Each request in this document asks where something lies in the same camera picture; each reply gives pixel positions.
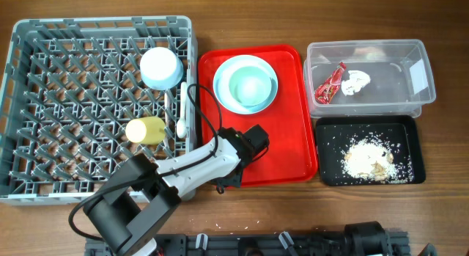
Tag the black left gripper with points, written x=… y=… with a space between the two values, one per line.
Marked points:
x=235 y=181

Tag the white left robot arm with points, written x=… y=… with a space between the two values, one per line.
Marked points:
x=138 y=199

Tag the white tissue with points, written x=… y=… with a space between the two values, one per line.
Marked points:
x=355 y=83

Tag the red plastic tray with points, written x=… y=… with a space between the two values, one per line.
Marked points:
x=292 y=155

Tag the clear plastic bin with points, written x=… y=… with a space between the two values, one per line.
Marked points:
x=401 y=79

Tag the food scraps rice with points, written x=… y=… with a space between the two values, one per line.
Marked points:
x=370 y=158

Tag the grey dishwasher rack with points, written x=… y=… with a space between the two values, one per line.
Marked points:
x=69 y=88

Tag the small green plate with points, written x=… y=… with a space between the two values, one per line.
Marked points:
x=250 y=86

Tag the light blue bowl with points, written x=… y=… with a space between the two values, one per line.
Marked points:
x=161 y=68

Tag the red snack wrapper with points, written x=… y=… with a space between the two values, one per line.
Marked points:
x=326 y=91

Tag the yellow plastic cup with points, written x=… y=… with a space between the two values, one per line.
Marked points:
x=146 y=130

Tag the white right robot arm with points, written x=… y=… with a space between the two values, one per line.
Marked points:
x=371 y=239

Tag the white plastic fork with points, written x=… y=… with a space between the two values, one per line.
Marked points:
x=167 y=108

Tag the black plastic tray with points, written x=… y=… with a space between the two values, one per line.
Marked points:
x=332 y=134

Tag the large light blue plate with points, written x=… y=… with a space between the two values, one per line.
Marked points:
x=221 y=80

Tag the white plastic spoon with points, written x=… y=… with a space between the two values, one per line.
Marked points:
x=181 y=123

